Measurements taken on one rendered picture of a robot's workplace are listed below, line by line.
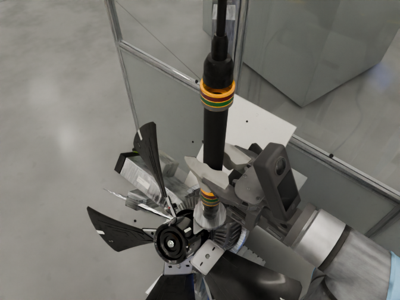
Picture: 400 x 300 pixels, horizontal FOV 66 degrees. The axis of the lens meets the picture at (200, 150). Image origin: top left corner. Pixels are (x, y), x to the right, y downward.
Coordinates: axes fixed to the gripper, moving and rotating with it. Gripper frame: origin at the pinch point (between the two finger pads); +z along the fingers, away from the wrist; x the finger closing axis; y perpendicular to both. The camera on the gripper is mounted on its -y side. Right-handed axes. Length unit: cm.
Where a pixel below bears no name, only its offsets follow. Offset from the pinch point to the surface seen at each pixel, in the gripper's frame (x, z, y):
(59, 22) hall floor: 140, 344, 166
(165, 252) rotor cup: -7.2, 6.7, 46.1
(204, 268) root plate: -3.4, -4.4, 47.8
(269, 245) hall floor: 65, -8, 166
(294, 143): 70, 2, 67
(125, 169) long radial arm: 7, 43, 55
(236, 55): 70, 38, 37
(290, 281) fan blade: 8, -25, 45
